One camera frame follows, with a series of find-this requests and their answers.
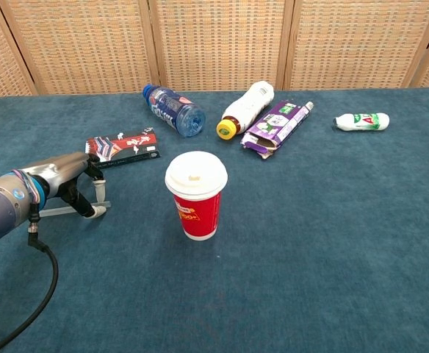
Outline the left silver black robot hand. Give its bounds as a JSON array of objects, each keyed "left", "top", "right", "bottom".
[{"left": 30, "top": 151, "right": 108, "bottom": 219}]

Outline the clear plastic straw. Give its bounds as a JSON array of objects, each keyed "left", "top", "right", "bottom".
[{"left": 37, "top": 200, "right": 112, "bottom": 218}]

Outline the red paper cup white lid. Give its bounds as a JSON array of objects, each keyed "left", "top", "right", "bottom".
[{"left": 164, "top": 150, "right": 228, "bottom": 242}]

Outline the red black card box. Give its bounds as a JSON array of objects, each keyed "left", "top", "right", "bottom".
[{"left": 84, "top": 126, "right": 162, "bottom": 172}]

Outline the blue plastic water bottle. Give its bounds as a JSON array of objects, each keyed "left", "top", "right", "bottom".
[{"left": 142, "top": 84, "right": 207, "bottom": 138}]

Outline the white bottle yellow cap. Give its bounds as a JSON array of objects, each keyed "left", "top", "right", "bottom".
[{"left": 216, "top": 81, "right": 275, "bottom": 141}]

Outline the woven wooden folding screen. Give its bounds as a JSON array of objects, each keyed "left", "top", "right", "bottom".
[{"left": 0, "top": 0, "right": 429, "bottom": 99}]

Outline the purple toothpaste box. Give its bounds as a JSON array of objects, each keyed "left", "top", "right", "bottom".
[{"left": 239, "top": 100, "right": 313, "bottom": 160}]

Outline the blue felt table cover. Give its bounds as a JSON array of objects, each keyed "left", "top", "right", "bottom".
[{"left": 0, "top": 87, "right": 429, "bottom": 353}]

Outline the small white green drink bottle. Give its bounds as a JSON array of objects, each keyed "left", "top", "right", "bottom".
[{"left": 333, "top": 112, "right": 390, "bottom": 132}]

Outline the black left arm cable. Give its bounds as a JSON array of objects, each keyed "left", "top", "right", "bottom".
[{"left": 0, "top": 204, "right": 60, "bottom": 353}]

